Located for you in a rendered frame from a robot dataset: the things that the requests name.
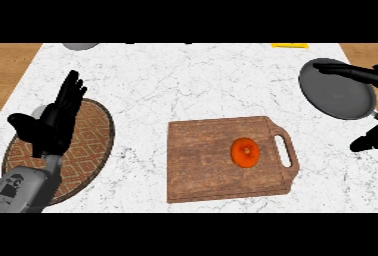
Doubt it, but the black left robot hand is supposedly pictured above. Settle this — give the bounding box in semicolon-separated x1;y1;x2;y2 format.
7;69;89;160

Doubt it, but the brown wooden cutting board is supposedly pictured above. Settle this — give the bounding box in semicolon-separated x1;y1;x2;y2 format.
166;115;302;205

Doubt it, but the orange squash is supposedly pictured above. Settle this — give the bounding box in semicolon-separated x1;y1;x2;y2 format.
230;136;262;169

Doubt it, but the flat yellow object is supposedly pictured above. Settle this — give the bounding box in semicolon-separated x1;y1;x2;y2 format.
271;43;312;50

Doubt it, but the round woven brown placemat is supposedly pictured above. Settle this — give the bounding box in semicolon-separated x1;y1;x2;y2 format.
2;97;117;206

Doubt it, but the grey round bowl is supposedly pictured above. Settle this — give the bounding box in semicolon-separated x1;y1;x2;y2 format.
61;43;101;52

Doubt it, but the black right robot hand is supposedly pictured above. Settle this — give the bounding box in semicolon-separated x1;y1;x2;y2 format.
312;62;378;153

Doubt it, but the dark grey pan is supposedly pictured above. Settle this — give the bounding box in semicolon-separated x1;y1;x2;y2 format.
297;57;378;121

